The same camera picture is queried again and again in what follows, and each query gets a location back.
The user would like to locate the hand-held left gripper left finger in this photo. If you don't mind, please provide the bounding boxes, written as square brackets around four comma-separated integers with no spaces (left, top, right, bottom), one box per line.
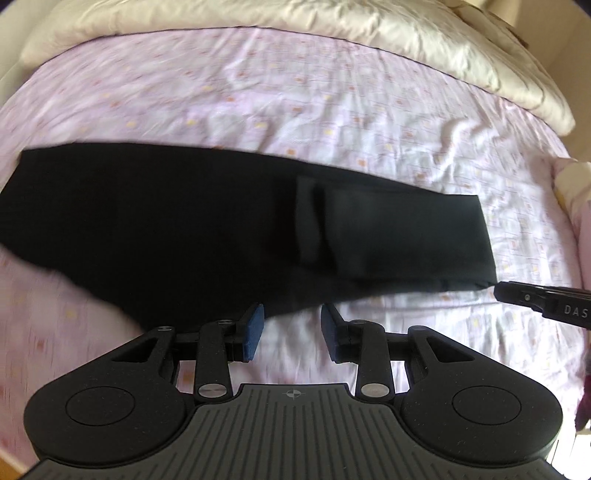
[112,302,266,401]

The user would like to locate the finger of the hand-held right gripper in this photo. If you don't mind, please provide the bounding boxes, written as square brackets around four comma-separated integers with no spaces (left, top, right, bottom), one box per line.
[493,280,591,315]

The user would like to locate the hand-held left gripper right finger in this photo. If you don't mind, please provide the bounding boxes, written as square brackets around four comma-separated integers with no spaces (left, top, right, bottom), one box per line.
[320,302,465,401]

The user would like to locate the black pants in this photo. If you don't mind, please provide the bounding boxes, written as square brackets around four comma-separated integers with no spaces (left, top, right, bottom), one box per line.
[0,142,499,334]

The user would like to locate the dark red cloth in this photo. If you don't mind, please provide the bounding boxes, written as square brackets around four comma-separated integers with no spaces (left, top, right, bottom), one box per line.
[574,401,591,437]

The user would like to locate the purple patterned pillow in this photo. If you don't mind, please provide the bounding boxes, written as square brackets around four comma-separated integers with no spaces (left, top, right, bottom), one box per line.
[551,157,591,261]

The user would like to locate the bed with pink patterned sheet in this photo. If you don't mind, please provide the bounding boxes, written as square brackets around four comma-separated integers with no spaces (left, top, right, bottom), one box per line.
[0,25,587,444]

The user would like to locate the cream duvet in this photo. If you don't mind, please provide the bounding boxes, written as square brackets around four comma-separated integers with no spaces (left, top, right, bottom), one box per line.
[18,0,576,137]

